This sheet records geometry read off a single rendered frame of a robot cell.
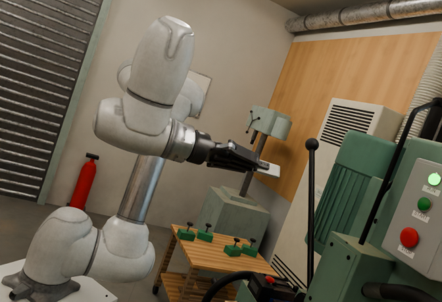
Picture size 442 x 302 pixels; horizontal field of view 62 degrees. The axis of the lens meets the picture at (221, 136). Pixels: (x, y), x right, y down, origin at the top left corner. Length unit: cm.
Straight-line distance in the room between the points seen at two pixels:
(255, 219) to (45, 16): 256
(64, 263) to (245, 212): 219
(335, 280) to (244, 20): 356
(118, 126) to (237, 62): 333
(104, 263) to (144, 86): 72
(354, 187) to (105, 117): 57
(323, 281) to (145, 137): 44
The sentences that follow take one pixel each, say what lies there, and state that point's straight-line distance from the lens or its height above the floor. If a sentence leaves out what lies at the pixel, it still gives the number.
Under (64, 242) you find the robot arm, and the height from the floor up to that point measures 90.
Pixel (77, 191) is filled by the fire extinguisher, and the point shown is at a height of 23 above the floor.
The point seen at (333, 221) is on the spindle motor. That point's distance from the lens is 93.
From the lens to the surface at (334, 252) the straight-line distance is 73.
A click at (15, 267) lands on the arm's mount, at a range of 149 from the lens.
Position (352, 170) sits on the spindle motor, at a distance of 91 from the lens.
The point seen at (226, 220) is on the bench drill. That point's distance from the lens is 324.
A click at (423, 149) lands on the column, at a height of 150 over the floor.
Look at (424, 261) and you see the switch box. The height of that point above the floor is 134.
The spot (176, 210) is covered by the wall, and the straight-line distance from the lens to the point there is 415.
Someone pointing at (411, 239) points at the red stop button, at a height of 136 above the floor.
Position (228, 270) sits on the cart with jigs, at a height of 53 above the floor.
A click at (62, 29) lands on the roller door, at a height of 162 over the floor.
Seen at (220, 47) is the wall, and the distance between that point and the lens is 396.
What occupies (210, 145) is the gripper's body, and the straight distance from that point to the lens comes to 81.
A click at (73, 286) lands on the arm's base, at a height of 71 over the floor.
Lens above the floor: 145
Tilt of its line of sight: 4 degrees down
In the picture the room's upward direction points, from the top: 20 degrees clockwise
